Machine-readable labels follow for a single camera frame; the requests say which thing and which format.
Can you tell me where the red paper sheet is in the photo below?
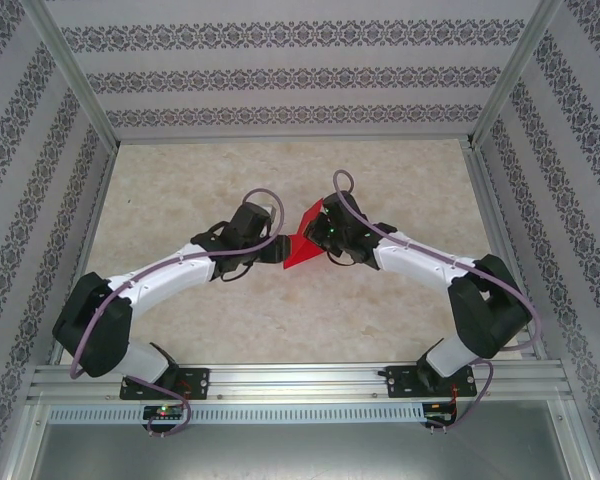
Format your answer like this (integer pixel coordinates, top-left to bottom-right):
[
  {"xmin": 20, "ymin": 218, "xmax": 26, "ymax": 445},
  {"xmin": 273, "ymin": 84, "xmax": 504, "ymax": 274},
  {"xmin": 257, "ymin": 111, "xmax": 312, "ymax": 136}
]
[{"xmin": 282, "ymin": 196, "xmax": 327, "ymax": 271}]

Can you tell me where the grey sheet metal tray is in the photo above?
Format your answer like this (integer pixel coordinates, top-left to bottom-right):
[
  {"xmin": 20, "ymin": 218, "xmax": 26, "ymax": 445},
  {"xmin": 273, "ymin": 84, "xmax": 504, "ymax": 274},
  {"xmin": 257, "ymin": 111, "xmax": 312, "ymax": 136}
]
[{"xmin": 27, "ymin": 423, "xmax": 599, "ymax": 480}]

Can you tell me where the aluminium mounting rail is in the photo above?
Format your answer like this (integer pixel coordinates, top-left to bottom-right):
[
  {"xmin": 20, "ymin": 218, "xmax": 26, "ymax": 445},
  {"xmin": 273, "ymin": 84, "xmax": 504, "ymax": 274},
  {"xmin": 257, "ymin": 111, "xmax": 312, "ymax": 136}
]
[{"xmin": 27, "ymin": 362, "xmax": 574, "ymax": 404}]

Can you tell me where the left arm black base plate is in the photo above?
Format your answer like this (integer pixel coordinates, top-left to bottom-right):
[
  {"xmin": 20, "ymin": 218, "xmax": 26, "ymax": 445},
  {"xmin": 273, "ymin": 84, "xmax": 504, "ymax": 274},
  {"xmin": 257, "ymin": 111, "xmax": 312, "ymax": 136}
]
[{"xmin": 119, "ymin": 367, "xmax": 211, "ymax": 401}]

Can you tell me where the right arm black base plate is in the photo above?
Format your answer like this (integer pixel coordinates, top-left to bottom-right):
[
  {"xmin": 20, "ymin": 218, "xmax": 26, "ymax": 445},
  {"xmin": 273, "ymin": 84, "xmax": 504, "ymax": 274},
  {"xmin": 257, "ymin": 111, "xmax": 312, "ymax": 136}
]
[{"xmin": 387, "ymin": 364, "xmax": 479, "ymax": 400}]

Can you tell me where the aluminium side rail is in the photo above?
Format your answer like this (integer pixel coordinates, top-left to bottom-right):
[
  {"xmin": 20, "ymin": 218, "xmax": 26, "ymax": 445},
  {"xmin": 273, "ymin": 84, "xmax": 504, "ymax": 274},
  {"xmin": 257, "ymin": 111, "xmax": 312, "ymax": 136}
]
[
  {"xmin": 49, "ymin": 144, "xmax": 120, "ymax": 366},
  {"xmin": 462, "ymin": 139, "xmax": 549, "ymax": 361}
]

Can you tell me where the slotted cable duct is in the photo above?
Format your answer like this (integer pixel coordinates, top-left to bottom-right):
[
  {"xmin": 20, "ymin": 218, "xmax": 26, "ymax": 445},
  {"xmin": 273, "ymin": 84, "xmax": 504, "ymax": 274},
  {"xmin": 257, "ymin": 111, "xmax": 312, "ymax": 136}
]
[{"xmin": 47, "ymin": 403, "xmax": 427, "ymax": 426}]

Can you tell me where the right aluminium frame post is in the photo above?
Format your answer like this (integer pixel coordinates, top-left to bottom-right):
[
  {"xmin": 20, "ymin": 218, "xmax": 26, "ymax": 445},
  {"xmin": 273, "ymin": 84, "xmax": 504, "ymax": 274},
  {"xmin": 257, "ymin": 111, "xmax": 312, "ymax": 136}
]
[{"xmin": 467, "ymin": 0, "xmax": 566, "ymax": 149}]

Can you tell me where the aluminium frame post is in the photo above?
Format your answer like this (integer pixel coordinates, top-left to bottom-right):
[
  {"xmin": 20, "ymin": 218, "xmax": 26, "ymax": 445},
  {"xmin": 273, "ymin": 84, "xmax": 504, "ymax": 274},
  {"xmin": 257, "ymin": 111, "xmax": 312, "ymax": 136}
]
[
  {"xmin": 467, "ymin": 0, "xmax": 566, "ymax": 149},
  {"xmin": 22, "ymin": 0, "xmax": 121, "ymax": 149}
]

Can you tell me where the left aluminium frame post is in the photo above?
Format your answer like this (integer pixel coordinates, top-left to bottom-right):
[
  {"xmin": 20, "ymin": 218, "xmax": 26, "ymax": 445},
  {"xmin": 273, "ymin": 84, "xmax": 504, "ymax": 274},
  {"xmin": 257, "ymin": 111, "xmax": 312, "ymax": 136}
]
[{"xmin": 22, "ymin": 0, "xmax": 121, "ymax": 149}]

